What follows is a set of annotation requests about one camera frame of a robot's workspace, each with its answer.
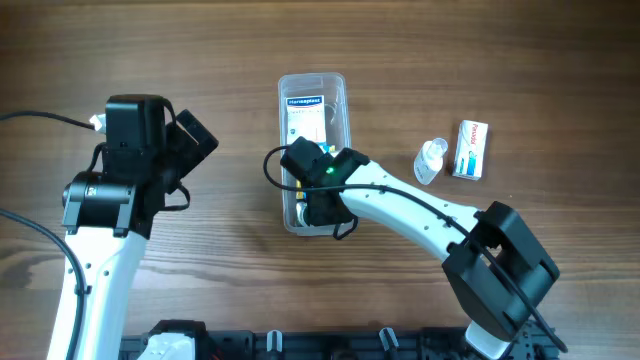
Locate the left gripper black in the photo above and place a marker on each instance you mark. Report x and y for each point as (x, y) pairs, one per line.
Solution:
(195, 138)

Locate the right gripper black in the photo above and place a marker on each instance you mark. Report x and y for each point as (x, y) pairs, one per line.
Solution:
(323, 211)

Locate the blue yellow VapoDrops box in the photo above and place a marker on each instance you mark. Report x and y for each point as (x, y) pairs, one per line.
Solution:
(326, 148)

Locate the Hansaplast plaster box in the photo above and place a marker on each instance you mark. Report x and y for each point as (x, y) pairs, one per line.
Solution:
(306, 118)

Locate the green Zam-Buk box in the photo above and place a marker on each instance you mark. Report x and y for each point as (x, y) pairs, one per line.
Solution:
(302, 213)

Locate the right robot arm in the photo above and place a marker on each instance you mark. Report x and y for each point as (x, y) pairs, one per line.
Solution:
(497, 268)

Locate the clear plastic container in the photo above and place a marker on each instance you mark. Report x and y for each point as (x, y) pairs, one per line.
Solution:
(333, 87)

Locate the white spray bottle clear cap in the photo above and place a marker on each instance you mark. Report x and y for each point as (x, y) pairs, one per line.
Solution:
(429, 160)

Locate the white Panadol box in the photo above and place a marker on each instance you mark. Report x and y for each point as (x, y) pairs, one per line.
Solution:
(470, 150)

